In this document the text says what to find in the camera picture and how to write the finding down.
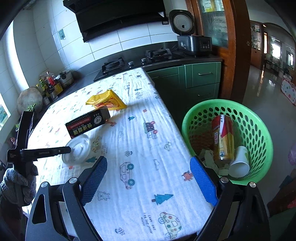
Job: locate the black red printed box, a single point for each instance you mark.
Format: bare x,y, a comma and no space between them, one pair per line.
85,122

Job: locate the printed white table cloth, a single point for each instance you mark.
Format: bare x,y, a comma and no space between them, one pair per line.
138,139

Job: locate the small white green carton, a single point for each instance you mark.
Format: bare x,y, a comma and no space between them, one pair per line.
209,157

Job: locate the wall socket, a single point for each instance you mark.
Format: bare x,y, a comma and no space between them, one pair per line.
61,34

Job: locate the green perforated plastic basket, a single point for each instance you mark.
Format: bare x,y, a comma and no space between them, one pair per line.
256,129

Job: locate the person's left hand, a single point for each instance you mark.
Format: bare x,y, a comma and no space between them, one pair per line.
10,183

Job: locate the black range hood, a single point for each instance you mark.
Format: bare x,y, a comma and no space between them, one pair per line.
115,16

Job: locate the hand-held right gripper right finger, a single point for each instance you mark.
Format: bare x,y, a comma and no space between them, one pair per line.
203,180

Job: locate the yellow snack packet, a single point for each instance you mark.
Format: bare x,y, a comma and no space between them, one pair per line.
108,100

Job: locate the steel pot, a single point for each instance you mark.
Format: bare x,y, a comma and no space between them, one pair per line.
67,80

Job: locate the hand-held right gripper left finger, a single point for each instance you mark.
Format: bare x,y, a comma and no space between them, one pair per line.
96,178

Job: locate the wooden display cabinet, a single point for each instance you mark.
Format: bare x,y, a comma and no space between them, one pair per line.
255,46

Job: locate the pink plastic bag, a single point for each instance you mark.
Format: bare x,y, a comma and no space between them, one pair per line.
292,155

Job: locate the black rice cooker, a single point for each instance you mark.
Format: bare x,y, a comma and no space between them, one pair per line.
194,44

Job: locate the polka dot play tent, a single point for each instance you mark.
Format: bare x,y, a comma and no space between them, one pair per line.
289,91

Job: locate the brown wooden furniture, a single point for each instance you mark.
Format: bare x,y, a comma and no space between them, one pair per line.
284,197

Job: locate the red yellow drink bottle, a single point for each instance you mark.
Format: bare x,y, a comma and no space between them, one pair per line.
223,139

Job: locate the clear plastic lid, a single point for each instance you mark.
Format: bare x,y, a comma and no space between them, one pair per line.
79,148

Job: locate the green kitchen cabinets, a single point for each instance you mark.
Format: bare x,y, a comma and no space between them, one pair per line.
203,76

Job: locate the cluster of condiment bottles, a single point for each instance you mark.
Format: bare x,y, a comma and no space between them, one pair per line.
49,85

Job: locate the white paper cup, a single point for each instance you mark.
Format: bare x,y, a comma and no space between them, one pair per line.
240,164

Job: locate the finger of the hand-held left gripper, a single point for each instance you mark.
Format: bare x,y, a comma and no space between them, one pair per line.
53,152

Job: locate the wooden door with glass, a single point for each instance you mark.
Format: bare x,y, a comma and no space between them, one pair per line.
235,58

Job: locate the black gas stove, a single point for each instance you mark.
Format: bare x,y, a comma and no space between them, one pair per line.
159,54

